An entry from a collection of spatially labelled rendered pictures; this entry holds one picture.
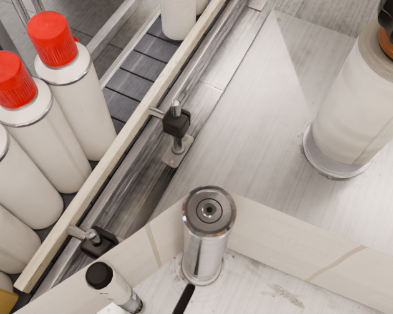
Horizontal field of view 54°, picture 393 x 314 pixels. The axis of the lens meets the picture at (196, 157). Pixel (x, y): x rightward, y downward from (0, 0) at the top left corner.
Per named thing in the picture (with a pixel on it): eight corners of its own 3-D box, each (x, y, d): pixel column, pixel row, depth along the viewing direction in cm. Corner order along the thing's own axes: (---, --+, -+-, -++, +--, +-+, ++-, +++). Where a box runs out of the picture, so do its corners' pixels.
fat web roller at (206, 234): (211, 293, 41) (226, 255, 25) (173, 274, 42) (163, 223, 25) (228, 256, 43) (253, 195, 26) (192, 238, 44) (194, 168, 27)
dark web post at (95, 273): (138, 317, 40) (101, 293, 23) (123, 309, 40) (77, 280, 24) (146, 301, 41) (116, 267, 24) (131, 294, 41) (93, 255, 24)
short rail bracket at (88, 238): (116, 276, 47) (94, 253, 36) (73, 253, 48) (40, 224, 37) (130, 252, 48) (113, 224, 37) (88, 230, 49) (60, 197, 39)
